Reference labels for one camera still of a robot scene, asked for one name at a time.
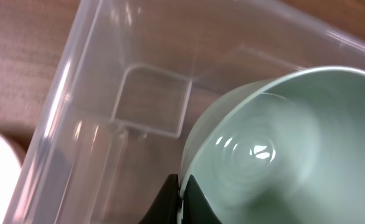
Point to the mint green plastic bowl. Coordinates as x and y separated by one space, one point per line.
283 150

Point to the clear plastic storage container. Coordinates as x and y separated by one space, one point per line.
133 79

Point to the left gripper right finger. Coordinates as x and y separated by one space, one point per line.
195 207

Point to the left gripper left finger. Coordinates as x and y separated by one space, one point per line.
164 208

